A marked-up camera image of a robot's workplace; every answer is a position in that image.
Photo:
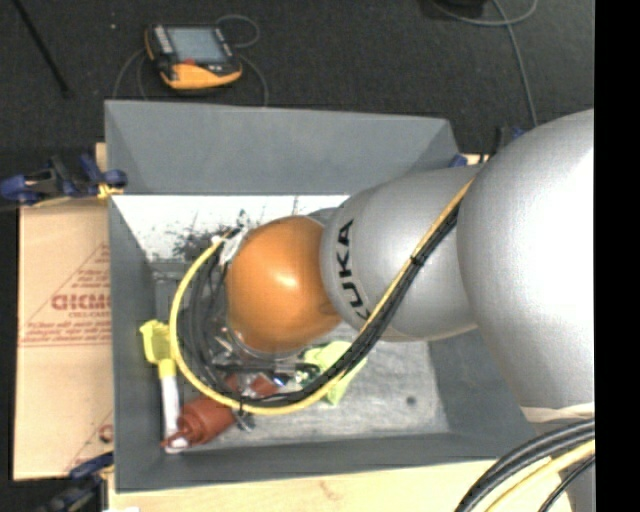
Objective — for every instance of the brown cardboard board, red print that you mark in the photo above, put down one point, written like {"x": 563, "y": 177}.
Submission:
{"x": 60, "y": 380}

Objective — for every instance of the grey metal bin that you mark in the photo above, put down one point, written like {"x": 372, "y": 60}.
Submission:
{"x": 280, "y": 145}

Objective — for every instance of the yellow-green cloth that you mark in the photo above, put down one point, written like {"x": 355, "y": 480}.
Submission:
{"x": 323, "y": 356}

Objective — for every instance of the yellow and white spray bottle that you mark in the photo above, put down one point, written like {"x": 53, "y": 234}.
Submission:
{"x": 170, "y": 400}

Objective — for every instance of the red-brown bottle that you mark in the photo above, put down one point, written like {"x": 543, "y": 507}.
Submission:
{"x": 207, "y": 417}

